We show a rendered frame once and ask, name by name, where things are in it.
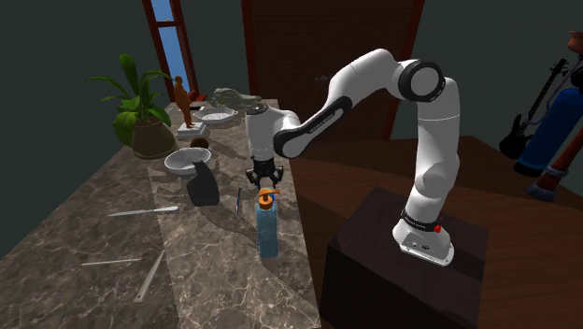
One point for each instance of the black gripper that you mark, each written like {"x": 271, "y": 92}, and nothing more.
{"x": 264, "y": 167}

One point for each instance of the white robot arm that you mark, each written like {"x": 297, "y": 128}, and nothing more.
{"x": 432, "y": 136}

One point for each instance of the blue pen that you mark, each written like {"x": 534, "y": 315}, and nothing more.
{"x": 238, "y": 201}

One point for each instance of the blue bottle with orange pump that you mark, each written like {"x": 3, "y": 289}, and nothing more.
{"x": 267, "y": 228}

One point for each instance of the brown round object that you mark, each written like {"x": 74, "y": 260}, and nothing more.
{"x": 199, "y": 143}

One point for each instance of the white shallow dish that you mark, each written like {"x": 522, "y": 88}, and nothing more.
{"x": 215, "y": 116}

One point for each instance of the white bowl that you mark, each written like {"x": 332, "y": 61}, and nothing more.
{"x": 182, "y": 161}

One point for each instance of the grey green rock shape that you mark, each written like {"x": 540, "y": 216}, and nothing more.
{"x": 232, "y": 98}

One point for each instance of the brown human figure on base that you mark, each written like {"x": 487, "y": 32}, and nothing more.
{"x": 184, "y": 102}

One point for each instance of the silver knife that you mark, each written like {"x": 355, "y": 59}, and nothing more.
{"x": 145, "y": 211}

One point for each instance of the dark brown door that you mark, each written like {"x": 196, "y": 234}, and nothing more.
{"x": 319, "y": 59}

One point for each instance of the green potted plant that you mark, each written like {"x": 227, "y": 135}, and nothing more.
{"x": 145, "y": 123}

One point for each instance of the grey metal ruler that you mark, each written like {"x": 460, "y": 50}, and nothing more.
{"x": 149, "y": 276}

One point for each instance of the red framed window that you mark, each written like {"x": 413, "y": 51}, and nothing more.
{"x": 171, "y": 41}

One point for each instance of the dark robot stand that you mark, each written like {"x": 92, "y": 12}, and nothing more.
{"x": 400, "y": 273}

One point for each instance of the black electric guitar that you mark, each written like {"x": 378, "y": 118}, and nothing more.
{"x": 530, "y": 114}

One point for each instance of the blue cylinder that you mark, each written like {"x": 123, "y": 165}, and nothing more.
{"x": 549, "y": 132}

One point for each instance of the brown pole with grey foot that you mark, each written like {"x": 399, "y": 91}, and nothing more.
{"x": 558, "y": 171}

